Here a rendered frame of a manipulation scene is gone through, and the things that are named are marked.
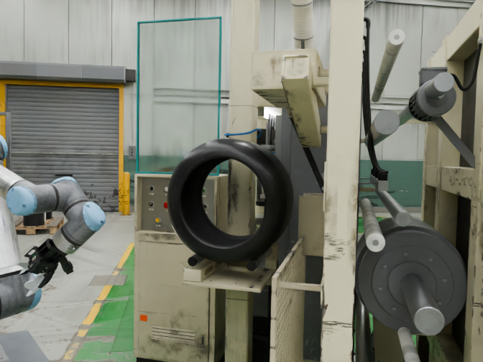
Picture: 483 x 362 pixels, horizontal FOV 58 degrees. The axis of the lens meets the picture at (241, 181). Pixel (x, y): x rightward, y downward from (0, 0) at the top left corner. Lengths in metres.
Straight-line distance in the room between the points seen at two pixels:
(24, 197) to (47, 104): 10.10
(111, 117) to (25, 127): 2.00
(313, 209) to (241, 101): 0.67
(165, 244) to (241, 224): 0.64
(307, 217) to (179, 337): 1.21
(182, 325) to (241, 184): 1.03
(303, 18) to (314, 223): 1.18
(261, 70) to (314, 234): 0.91
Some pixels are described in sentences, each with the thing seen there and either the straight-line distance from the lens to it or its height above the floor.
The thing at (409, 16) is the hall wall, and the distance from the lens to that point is 13.10.
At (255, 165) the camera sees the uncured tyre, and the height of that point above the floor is 1.35.
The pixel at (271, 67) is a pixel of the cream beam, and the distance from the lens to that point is 1.68.
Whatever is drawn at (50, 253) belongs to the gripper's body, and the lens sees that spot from 1.58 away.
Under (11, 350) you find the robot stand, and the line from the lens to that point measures 2.07.
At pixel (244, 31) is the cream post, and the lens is 2.40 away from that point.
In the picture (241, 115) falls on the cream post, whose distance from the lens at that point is 2.32.
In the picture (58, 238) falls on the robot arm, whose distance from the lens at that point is 1.54.
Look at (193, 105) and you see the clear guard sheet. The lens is 2.72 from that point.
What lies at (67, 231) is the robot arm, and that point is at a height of 1.13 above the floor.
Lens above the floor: 1.38
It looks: 3 degrees down
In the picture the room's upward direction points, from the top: 1 degrees clockwise
